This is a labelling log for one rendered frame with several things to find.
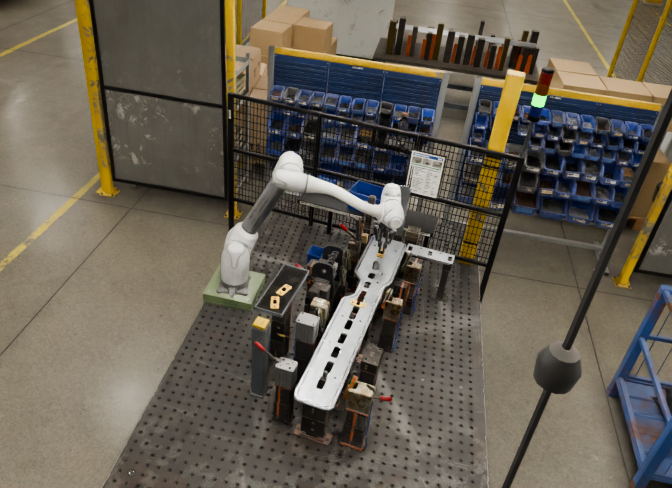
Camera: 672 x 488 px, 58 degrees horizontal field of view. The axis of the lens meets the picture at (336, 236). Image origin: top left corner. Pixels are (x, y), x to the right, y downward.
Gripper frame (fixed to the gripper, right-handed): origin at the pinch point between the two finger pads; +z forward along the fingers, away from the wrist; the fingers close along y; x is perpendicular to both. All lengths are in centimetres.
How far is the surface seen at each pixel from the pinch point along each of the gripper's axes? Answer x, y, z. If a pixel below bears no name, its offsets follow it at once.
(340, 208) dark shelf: 34.3, -36.2, 3.2
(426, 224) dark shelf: 41.0, 18.7, 3.1
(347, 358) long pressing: -86, 6, 6
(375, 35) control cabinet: 625, -164, 62
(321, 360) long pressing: -92, -4, 6
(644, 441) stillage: 1, 177, 90
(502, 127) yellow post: 58, 48, -63
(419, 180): 54, 8, -19
